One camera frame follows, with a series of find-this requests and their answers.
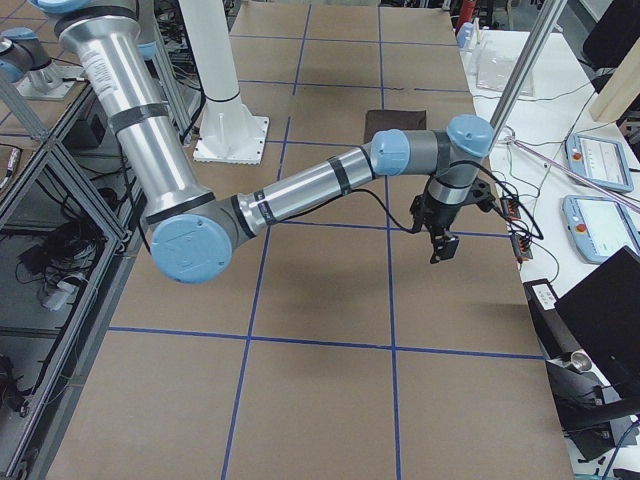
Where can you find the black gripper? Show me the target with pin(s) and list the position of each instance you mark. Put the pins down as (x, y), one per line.
(443, 216)

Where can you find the dark brown t-shirt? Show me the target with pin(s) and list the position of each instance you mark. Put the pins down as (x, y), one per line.
(383, 119)

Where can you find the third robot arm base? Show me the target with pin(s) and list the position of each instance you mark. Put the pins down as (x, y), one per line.
(26, 63)

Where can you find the orange terminal block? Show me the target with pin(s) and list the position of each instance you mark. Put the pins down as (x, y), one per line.
(511, 207)

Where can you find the lower teach pendant tablet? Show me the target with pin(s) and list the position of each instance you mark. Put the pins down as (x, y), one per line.
(599, 227)

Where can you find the teach pendant tablet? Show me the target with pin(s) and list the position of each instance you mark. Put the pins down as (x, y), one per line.
(599, 160)
(599, 227)

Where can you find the black monitor with stand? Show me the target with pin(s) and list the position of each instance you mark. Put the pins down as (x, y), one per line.
(590, 337)

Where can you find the upper teach pendant tablet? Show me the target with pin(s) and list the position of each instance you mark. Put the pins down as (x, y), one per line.
(599, 160)

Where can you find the long metal rod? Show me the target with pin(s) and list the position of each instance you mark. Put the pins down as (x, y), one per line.
(563, 166)

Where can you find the red cylinder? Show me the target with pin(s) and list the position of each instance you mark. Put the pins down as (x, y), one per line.
(466, 12)

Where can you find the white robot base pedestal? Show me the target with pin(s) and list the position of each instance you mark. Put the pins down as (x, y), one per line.
(228, 132)

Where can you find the aluminium frame post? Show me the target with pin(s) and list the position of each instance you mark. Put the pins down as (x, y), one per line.
(535, 43)

